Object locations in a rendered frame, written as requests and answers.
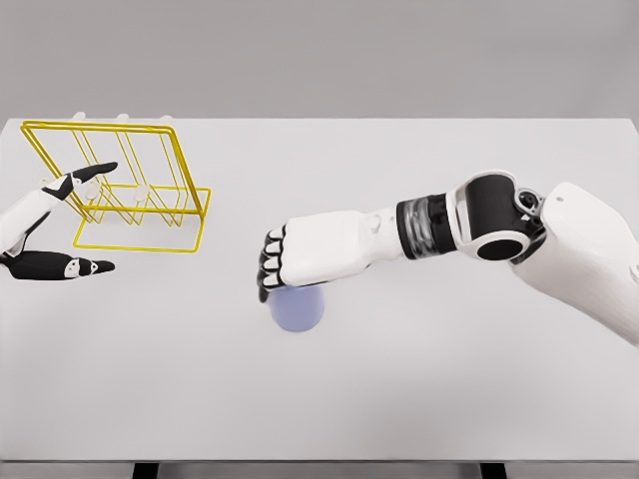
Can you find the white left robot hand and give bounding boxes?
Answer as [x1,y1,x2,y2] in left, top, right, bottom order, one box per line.
[0,161,120,281]

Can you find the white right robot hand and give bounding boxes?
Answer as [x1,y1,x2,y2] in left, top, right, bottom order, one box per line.
[256,210,373,304]

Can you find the pale blue cup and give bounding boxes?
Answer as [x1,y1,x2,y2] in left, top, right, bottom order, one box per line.
[267,283,327,333]

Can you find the yellow wire cup holder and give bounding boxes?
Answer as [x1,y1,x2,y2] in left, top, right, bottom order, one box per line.
[20,111,212,254]

